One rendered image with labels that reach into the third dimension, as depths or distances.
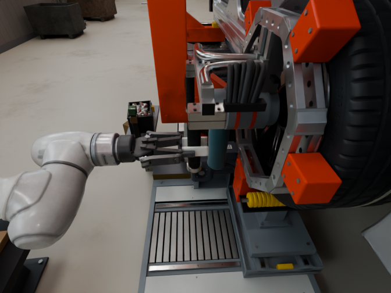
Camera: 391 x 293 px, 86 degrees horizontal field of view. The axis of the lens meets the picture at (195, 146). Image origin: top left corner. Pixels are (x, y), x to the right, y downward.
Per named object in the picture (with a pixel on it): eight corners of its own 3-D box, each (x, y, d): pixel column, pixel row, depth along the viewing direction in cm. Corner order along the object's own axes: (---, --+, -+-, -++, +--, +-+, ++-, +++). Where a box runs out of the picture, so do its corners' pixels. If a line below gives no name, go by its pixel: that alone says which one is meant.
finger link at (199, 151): (181, 146, 55) (181, 148, 55) (208, 145, 55) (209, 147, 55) (182, 154, 57) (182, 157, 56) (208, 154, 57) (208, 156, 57)
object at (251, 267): (317, 274, 101) (326, 265, 95) (243, 278, 99) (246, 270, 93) (280, 191, 139) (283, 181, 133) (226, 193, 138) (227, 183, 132)
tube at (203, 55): (260, 67, 63) (268, 27, 56) (196, 68, 62) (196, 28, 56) (246, 51, 77) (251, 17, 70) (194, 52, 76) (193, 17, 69)
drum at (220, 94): (274, 136, 69) (285, 97, 61) (210, 138, 69) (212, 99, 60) (262, 114, 80) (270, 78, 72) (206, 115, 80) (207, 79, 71)
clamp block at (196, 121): (225, 129, 51) (227, 110, 48) (188, 130, 51) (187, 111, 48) (221, 118, 55) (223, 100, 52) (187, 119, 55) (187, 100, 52)
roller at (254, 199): (316, 207, 83) (322, 198, 79) (242, 211, 82) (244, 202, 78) (309, 195, 87) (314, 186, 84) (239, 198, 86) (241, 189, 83)
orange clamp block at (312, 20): (329, 63, 44) (363, 27, 35) (291, 63, 43) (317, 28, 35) (322, 35, 46) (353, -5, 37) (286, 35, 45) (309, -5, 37)
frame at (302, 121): (280, 225, 67) (371, 34, 32) (260, 227, 66) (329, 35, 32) (242, 128, 109) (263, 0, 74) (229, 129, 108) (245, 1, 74)
